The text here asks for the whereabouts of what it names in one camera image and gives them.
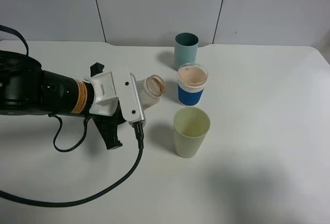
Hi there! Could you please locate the teal plastic cup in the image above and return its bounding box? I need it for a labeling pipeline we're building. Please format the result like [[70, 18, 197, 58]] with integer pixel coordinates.
[[174, 33, 199, 69]]

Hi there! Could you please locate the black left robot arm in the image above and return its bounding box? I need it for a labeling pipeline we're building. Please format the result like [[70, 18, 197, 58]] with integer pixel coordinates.
[[1, 51, 124, 150]]

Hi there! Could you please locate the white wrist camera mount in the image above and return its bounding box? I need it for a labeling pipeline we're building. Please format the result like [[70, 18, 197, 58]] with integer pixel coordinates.
[[85, 68, 146, 126]]

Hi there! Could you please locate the pale green plastic cup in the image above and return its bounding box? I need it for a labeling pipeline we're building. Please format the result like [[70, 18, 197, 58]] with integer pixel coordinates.
[[173, 107, 210, 158]]

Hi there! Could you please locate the blue sleeved paper cup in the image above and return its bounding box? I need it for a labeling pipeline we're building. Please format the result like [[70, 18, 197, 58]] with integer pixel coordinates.
[[177, 63, 208, 106]]

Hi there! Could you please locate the black camera cable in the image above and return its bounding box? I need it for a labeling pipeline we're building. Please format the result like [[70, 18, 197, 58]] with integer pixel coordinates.
[[0, 24, 145, 208]]

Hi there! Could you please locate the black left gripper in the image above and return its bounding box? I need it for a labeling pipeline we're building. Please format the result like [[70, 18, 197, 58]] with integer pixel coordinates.
[[84, 62, 126, 150]]

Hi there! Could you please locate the plastic drink bottle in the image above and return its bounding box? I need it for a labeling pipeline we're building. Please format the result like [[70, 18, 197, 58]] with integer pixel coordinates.
[[137, 75, 166, 110]]

